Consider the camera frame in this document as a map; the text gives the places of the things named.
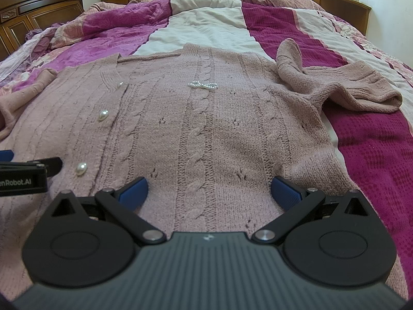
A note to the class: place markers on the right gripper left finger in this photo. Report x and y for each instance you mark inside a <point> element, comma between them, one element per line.
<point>119,207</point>

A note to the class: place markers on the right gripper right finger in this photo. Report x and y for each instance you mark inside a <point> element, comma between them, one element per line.
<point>297,203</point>

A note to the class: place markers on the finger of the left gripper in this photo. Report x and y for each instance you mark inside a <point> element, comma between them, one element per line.
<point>52,166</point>
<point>6,155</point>

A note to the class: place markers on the pink knit cardigan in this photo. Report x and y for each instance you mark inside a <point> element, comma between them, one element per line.
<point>208,128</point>

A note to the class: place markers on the lilac floral pillowcase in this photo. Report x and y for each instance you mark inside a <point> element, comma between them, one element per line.
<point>38,43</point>

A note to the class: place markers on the dark wooden headboard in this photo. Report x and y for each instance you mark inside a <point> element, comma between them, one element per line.
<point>18,17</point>

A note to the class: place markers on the purple pink patchwork quilt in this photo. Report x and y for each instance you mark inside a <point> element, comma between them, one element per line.
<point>374,148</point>

